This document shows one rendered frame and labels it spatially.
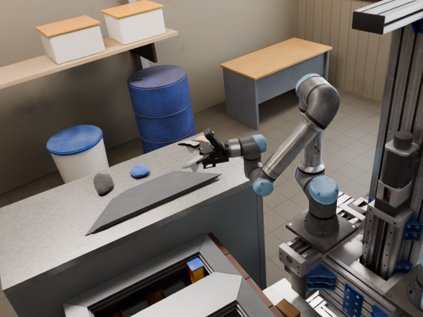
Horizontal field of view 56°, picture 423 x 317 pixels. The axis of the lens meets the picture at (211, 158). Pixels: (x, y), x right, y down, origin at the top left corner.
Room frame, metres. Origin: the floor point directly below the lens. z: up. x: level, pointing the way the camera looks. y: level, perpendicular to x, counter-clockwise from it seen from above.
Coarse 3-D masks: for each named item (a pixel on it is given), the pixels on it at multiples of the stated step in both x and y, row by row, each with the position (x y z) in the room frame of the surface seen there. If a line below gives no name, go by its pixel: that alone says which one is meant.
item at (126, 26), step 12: (144, 0) 4.00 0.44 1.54; (108, 12) 3.68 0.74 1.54; (120, 12) 3.62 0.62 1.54; (132, 12) 3.57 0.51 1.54; (144, 12) 3.63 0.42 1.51; (156, 12) 3.68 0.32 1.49; (108, 24) 3.73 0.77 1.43; (120, 24) 3.50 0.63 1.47; (132, 24) 3.56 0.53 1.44; (144, 24) 3.61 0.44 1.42; (156, 24) 3.67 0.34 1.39; (120, 36) 3.52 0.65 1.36; (132, 36) 3.54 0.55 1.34; (144, 36) 3.60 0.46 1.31
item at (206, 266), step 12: (180, 264) 1.33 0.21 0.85; (204, 264) 1.33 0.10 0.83; (156, 276) 1.27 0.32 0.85; (168, 276) 1.29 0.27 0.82; (132, 288) 1.22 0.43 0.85; (144, 288) 1.24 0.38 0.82; (108, 300) 1.17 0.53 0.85; (120, 300) 1.18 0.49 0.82; (96, 312) 1.14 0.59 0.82; (216, 312) 1.04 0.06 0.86; (228, 312) 1.05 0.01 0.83; (240, 312) 1.04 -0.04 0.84
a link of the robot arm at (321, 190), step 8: (320, 176) 1.33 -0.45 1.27; (312, 184) 1.29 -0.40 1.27; (320, 184) 1.28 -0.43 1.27; (328, 184) 1.28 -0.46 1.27; (336, 184) 1.28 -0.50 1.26; (312, 192) 1.26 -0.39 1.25; (320, 192) 1.24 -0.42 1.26; (328, 192) 1.24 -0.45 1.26; (336, 192) 1.24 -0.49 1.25; (312, 200) 1.26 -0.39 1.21; (320, 200) 1.23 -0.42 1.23; (328, 200) 1.22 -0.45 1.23; (336, 200) 1.24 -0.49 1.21; (312, 208) 1.25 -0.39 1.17; (320, 208) 1.23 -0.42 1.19; (328, 208) 1.22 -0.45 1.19; (336, 208) 1.25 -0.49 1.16; (320, 216) 1.23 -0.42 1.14; (328, 216) 1.22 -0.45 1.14
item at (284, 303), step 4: (284, 300) 1.15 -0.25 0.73; (276, 304) 1.13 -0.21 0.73; (280, 304) 1.13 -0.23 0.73; (284, 304) 1.12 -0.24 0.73; (288, 304) 1.12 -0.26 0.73; (280, 308) 1.11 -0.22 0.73; (284, 308) 1.10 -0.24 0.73; (288, 308) 1.10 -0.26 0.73; (292, 308) 1.10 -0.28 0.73; (284, 312) 1.09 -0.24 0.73; (288, 312) 1.08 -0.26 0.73; (292, 312) 1.08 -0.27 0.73; (296, 312) 1.08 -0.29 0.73; (288, 316) 1.06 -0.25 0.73; (292, 316) 1.06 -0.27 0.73; (296, 316) 1.06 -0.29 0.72
